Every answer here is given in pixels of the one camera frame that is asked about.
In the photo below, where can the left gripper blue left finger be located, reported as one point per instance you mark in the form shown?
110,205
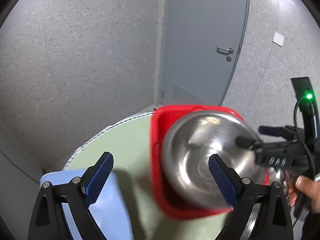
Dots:
80,195

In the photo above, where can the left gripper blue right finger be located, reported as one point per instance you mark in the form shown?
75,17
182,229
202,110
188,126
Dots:
236,194

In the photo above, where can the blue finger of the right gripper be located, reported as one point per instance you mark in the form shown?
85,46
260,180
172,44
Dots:
286,132
249,143

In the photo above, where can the light blue plate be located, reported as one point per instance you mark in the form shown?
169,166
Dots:
109,211

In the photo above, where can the large steel bowl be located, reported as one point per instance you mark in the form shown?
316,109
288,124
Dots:
187,147

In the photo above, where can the medium steel bowl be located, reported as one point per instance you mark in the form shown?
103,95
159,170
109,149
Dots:
251,222

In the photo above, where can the right hand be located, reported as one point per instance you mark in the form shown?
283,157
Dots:
308,187

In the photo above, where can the red plastic basin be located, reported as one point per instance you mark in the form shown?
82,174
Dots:
168,200

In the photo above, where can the grey door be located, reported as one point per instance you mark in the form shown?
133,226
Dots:
194,73

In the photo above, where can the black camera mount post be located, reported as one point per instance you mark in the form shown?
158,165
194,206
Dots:
308,107

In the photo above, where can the door handle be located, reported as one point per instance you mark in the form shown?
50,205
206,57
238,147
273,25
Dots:
225,51

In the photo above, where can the white wall switch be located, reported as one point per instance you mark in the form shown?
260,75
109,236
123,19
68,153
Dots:
278,39

